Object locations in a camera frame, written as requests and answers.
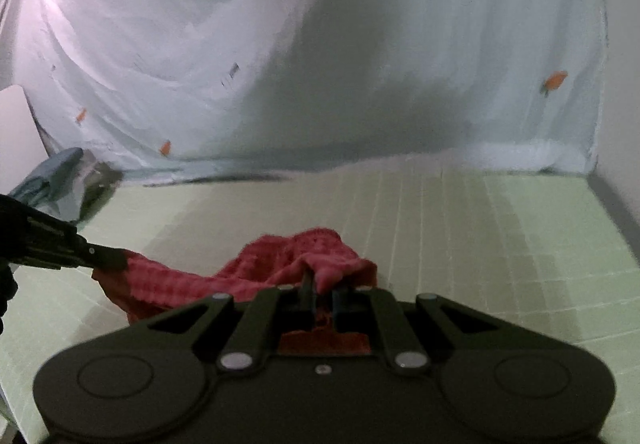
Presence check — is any red checked cloth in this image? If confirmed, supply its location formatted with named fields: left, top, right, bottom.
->
left=91, top=226, right=379, bottom=356

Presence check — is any blue grey cloth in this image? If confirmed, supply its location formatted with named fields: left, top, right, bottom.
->
left=9, top=147, right=123, bottom=227

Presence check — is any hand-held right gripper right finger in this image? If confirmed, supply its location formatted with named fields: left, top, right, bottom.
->
left=332, top=289, right=501, bottom=377

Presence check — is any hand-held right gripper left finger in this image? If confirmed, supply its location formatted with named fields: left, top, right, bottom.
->
left=150, top=269, right=317, bottom=375

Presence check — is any green checked mat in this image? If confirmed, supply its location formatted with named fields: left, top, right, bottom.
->
left=0, top=159, right=640, bottom=444

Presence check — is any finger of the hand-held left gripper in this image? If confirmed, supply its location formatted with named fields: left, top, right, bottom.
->
left=75, top=236, right=129, bottom=273

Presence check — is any carrot printed pale sheet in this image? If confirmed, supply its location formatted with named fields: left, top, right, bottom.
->
left=0, top=0, right=608, bottom=187

